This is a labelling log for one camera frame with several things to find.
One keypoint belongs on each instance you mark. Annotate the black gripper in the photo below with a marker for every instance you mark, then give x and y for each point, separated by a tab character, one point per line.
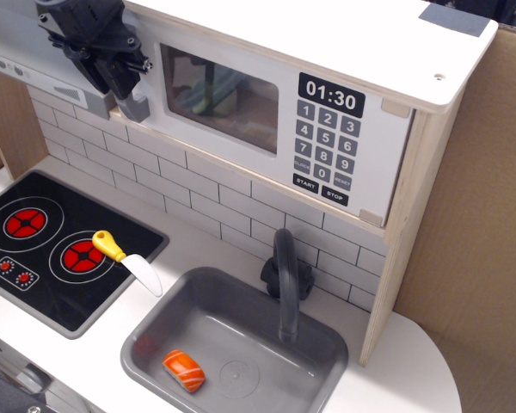
93	36

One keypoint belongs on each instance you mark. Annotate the white toy microwave door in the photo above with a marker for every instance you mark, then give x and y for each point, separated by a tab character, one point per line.
288	122

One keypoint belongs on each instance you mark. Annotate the wooden microwave cabinet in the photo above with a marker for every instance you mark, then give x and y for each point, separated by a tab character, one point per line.
382	47

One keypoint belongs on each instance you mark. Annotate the grey range hood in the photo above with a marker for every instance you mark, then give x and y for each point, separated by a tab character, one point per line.
26	54

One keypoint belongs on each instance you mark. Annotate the green toy vegetable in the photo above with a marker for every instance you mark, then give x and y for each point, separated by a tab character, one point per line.
206	94

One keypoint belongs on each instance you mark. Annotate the black toy stove top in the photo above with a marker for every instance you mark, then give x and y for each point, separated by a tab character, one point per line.
49	266

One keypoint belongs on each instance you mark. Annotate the dark grey toy faucet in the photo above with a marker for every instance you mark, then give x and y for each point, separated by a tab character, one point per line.
288	281

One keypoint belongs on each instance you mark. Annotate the grey toy sink basin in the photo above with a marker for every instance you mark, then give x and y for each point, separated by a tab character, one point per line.
231	330

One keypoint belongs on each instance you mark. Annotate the orange salmon sushi toy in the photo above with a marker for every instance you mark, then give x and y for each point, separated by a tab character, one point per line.
184	370

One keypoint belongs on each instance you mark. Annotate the grey oven front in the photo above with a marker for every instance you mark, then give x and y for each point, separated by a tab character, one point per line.
24	385

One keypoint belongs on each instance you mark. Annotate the grey tape patch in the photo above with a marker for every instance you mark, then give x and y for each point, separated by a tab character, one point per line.
454	19

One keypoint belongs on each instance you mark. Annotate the brown cardboard panel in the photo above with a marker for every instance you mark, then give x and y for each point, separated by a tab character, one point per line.
460	282

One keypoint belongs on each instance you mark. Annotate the yellow handled toy knife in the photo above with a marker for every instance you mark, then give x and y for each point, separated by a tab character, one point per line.
135	263

